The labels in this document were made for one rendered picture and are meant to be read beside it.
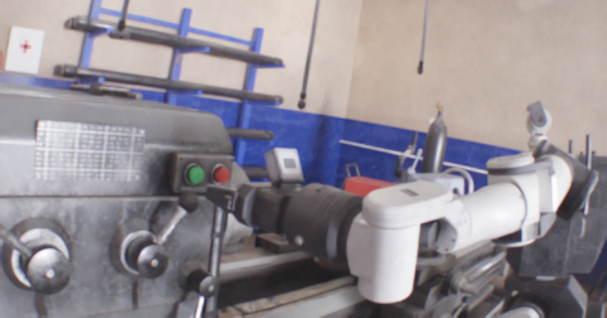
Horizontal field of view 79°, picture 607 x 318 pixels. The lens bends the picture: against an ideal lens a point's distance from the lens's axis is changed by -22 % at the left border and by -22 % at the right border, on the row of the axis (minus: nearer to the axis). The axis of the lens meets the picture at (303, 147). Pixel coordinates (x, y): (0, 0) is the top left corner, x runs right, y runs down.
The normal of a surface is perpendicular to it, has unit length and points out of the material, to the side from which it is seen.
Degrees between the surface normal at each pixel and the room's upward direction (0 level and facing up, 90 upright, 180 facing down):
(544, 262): 99
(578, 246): 88
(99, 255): 90
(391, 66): 90
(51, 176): 90
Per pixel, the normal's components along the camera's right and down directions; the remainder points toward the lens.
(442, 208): 0.40, 0.24
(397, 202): -0.01, -0.96
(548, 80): -0.65, -0.04
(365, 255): -0.67, 0.21
